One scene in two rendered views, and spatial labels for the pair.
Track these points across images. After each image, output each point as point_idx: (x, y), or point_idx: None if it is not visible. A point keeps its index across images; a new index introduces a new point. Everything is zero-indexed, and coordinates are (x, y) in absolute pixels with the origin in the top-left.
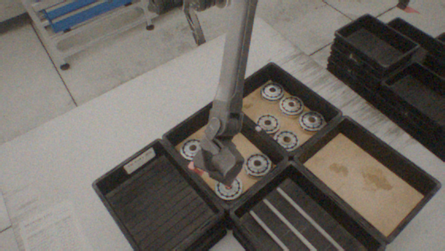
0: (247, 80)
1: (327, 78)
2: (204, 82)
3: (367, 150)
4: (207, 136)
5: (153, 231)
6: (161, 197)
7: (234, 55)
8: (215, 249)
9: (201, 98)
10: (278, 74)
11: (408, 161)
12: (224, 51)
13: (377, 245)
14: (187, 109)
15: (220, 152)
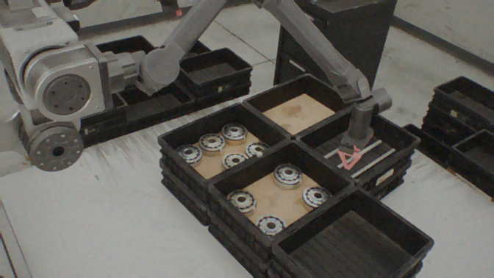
0: (184, 159)
1: (146, 134)
2: (115, 250)
3: (266, 108)
4: (361, 103)
5: (376, 269)
6: (334, 264)
7: (322, 37)
8: None
9: (148, 254)
10: (171, 139)
11: (290, 82)
12: (314, 42)
13: None
14: (165, 273)
15: (375, 98)
